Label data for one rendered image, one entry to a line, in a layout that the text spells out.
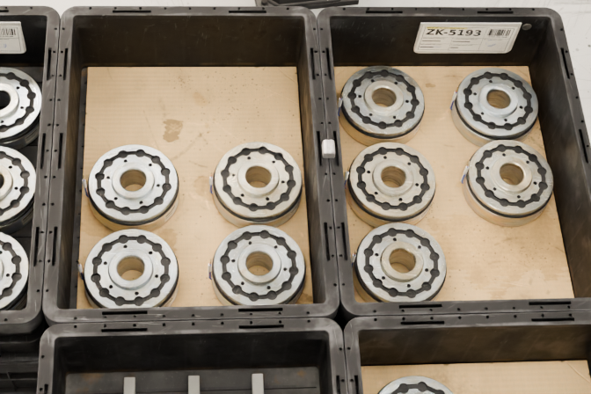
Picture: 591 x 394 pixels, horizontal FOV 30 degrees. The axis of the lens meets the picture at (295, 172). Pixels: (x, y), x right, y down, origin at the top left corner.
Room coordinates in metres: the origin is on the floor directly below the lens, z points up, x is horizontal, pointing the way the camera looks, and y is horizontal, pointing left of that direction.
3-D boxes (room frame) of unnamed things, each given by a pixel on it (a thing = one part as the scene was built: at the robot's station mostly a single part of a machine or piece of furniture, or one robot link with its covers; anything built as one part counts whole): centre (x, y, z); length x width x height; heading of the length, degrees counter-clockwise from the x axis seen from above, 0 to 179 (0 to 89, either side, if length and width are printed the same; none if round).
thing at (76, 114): (0.62, 0.12, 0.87); 0.40 x 0.30 x 0.11; 10
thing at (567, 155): (0.68, -0.18, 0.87); 0.40 x 0.30 x 0.11; 10
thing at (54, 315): (0.62, 0.12, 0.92); 0.40 x 0.30 x 0.02; 10
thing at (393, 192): (0.66, -0.11, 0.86); 0.05 x 0.05 x 0.01
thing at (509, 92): (0.80, -0.23, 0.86); 0.05 x 0.05 x 0.01
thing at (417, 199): (0.66, -0.11, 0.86); 0.10 x 0.10 x 0.01
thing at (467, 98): (0.80, -0.23, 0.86); 0.10 x 0.10 x 0.01
